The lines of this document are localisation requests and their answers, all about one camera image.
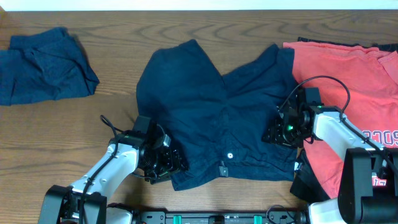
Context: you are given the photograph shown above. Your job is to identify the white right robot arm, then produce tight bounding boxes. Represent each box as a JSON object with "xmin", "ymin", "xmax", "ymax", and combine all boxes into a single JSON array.
[{"xmin": 262, "ymin": 88, "xmax": 397, "ymax": 223}]

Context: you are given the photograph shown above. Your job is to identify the navy blue shorts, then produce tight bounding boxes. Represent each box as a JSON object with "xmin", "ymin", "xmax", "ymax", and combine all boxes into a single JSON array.
[{"xmin": 136, "ymin": 40, "xmax": 297, "ymax": 191}]

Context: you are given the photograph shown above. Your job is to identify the black garment under pile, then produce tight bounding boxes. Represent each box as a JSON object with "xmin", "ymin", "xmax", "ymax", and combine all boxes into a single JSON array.
[{"xmin": 290, "ymin": 149, "xmax": 330, "ymax": 203}]

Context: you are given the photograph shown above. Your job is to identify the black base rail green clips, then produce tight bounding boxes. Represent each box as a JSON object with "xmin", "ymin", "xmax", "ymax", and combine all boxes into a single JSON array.
[{"xmin": 138, "ymin": 211, "xmax": 296, "ymax": 224}]

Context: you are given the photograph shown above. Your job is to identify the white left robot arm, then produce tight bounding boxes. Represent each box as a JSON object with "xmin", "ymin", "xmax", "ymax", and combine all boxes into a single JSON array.
[{"xmin": 39, "ymin": 116, "xmax": 188, "ymax": 224}]

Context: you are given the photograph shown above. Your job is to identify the red printed t-shirt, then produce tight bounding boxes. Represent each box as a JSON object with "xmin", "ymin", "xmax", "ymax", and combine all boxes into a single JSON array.
[{"xmin": 282, "ymin": 41, "xmax": 398, "ymax": 200}]

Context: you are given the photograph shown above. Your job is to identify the folded navy cloth left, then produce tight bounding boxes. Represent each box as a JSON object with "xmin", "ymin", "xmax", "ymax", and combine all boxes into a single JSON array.
[{"xmin": 1, "ymin": 27, "xmax": 100, "ymax": 106}]

